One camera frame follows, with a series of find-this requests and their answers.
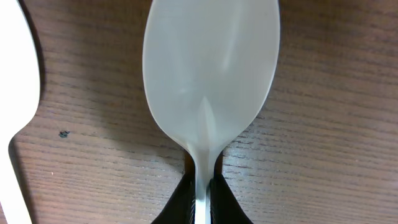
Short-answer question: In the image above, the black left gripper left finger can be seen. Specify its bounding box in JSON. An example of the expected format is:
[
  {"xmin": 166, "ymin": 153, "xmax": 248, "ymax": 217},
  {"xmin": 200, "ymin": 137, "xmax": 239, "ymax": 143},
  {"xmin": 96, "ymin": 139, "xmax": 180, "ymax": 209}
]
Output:
[{"xmin": 151, "ymin": 173, "xmax": 195, "ymax": 224}]

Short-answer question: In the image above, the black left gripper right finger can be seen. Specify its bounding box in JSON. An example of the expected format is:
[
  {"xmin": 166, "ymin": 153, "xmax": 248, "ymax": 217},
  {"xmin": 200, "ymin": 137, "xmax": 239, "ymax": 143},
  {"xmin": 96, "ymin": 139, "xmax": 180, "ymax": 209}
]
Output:
[{"xmin": 210, "ymin": 174, "xmax": 253, "ymax": 224}]

